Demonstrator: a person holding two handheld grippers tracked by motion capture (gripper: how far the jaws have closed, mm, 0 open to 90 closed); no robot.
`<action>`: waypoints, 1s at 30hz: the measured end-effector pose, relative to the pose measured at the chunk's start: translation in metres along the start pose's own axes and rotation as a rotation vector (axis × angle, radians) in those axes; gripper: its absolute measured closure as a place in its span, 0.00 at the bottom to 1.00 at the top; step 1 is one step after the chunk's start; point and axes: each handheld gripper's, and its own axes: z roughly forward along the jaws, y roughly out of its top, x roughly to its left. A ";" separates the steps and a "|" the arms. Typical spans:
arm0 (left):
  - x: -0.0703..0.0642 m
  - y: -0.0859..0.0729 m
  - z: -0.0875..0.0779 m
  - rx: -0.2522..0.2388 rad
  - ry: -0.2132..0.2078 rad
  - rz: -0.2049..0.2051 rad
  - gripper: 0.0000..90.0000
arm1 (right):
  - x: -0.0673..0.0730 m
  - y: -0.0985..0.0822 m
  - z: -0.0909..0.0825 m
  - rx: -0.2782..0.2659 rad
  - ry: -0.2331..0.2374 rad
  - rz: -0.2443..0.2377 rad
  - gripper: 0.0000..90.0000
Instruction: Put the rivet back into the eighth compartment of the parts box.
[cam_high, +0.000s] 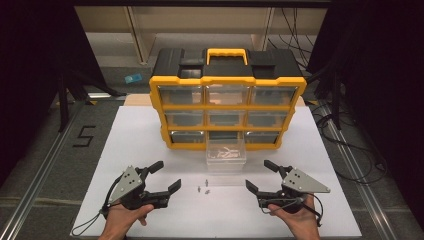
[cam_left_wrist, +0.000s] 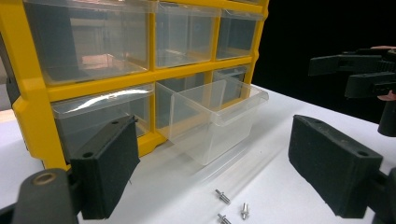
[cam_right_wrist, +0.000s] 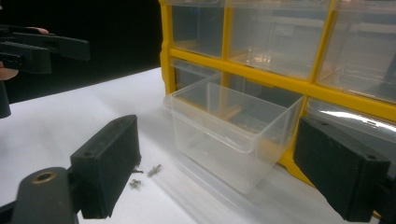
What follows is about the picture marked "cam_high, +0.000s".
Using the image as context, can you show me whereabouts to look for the small blue packet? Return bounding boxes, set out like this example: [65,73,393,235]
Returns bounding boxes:
[124,73,144,85]

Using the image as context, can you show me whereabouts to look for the black floor cables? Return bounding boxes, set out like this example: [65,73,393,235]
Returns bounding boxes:
[309,101,390,184]

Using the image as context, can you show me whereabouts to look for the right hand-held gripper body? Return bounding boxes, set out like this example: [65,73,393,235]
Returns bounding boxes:
[256,167,332,215]

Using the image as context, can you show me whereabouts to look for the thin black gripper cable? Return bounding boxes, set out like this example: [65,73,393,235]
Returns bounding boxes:
[71,199,112,237]

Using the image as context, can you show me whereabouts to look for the black metal stand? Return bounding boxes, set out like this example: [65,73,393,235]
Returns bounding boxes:
[55,71,128,133]

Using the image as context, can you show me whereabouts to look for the metal floor rail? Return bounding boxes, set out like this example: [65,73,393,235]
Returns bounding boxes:
[0,99,88,240]
[311,99,401,240]

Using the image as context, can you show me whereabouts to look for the beige shelf unit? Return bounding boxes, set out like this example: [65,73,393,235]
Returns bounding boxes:
[74,5,328,68]

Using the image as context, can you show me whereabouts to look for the person's left hand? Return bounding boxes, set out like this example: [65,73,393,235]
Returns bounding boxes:
[99,203,155,238]

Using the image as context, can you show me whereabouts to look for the clear plastic drawer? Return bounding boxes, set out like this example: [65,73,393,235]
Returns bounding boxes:
[205,137,248,175]

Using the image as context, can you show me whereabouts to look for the black curtain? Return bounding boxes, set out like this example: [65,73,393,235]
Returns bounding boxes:
[306,0,424,231]
[0,0,111,188]

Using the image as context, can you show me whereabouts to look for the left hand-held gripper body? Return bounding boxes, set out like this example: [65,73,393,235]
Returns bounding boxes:
[105,165,171,212]

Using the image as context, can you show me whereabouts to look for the person's right hand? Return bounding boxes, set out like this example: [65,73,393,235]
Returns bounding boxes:
[267,194,322,238]

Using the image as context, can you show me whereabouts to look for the pile of screws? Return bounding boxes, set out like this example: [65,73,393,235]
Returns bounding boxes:
[215,145,240,160]

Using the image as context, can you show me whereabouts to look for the black hanging cables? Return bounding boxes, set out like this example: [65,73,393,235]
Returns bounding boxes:
[266,7,319,69]

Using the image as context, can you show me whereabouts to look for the yellow black drawer organizer cabinet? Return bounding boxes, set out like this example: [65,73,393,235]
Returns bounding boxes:
[148,47,308,152]

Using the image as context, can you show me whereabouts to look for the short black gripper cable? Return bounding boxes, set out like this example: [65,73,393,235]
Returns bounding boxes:
[311,193,325,228]

